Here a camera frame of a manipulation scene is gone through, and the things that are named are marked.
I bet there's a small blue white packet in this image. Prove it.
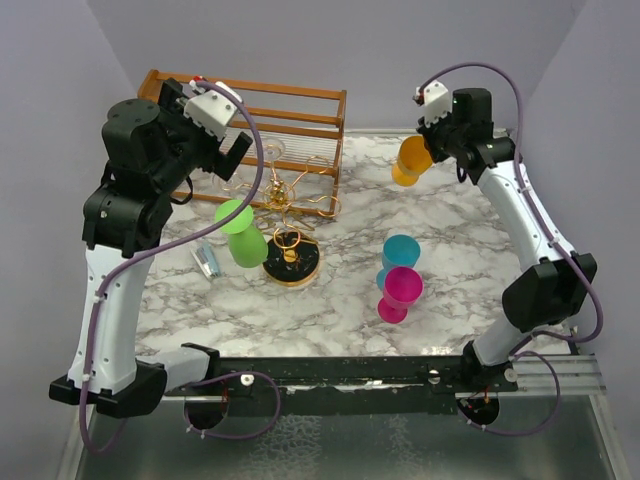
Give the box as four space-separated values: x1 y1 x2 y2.
191 243 221 279

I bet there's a wooden dish rack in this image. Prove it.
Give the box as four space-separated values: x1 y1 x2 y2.
137 68 347 219

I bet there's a clear wine glass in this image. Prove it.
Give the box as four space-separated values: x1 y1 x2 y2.
212 171 244 194
262 137 286 175

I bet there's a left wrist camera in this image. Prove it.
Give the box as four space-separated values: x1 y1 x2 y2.
183 76 238 140

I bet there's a gold wire wine glass rack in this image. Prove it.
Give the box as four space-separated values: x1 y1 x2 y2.
219 144 342 290

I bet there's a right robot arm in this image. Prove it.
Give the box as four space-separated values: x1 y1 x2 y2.
416 81 597 391

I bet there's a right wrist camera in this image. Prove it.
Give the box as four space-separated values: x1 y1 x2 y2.
413 80 452 127

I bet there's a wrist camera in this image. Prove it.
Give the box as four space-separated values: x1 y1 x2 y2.
183 76 238 140
413 80 452 127

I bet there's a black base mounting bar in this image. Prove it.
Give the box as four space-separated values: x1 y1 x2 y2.
162 355 521 419

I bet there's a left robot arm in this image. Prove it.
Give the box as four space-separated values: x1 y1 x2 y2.
49 78 255 419

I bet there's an orange plastic goblet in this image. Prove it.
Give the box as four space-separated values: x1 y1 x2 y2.
392 135 433 187

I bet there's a pink plastic goblet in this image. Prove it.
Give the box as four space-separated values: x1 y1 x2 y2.
377 266 424 324

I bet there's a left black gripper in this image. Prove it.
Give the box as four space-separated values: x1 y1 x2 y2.
152 79 251 193

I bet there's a green plastic goblet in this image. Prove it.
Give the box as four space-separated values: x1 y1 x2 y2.
221 205 268 268

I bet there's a blue plastic goblet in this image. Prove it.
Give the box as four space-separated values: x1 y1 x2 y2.
376 234 421 290

